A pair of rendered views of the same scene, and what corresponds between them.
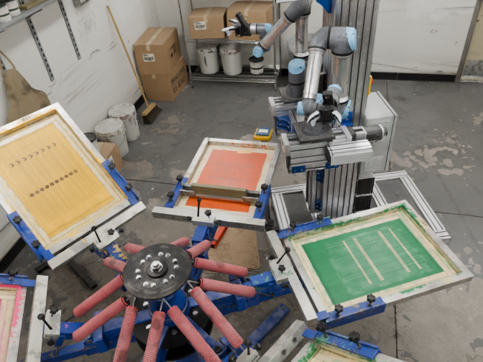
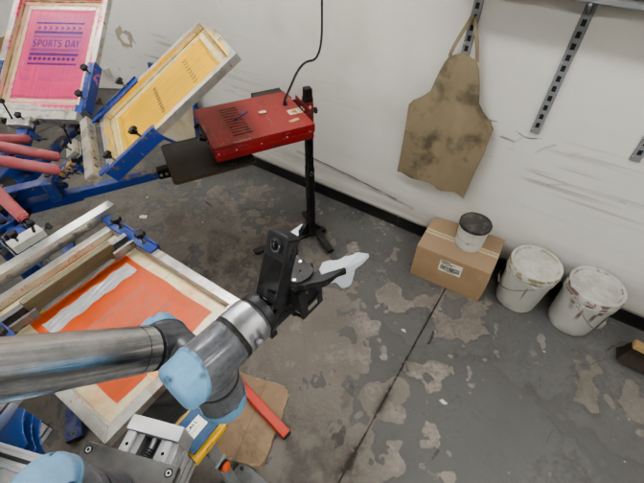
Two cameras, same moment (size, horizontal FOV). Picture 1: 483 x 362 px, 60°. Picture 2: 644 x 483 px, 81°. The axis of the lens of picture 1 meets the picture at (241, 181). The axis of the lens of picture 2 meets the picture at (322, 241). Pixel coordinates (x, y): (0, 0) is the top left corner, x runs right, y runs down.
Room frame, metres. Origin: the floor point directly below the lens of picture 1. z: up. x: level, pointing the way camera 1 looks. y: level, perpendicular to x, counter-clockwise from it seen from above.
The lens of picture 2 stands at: (3.13, -0.46, 2.16)
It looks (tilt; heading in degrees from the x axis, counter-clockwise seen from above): 46 degrees down; 106
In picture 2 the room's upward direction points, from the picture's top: straight up
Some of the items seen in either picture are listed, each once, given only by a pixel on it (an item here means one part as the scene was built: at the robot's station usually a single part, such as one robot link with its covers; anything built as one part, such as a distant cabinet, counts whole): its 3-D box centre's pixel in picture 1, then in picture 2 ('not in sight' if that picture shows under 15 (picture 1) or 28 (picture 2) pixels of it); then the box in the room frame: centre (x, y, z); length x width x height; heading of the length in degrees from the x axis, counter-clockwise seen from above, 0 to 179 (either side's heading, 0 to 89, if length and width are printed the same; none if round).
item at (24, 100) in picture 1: (26, 105); (449, 113); (3.27, 1.78, 1.06); 0.53 x 0.07 x 1.05; 162
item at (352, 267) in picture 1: (345, 252); not in sight; (1.35, -0.49, 1.05); 1.08 x 0.61 x 0.23; 102
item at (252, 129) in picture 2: not in sight; (256, 123); (2.20, 1.36, 1.06); 0.61 x 0.46 x 0.12; 42
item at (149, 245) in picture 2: (177, 195); (133, 239); (2.01, 0.42, 0.98); 0.30 x 0.05 x 0.07; 162
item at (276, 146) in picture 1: (228, 176); (112, 310); (2.16, 0.08, 0.97); 0.79 x 0.58 x 0.04; 162
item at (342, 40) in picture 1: (339, 75); not in sight; (2.13, -0.61, 1.63); 0.15 x 0.12 x 0.55; 69
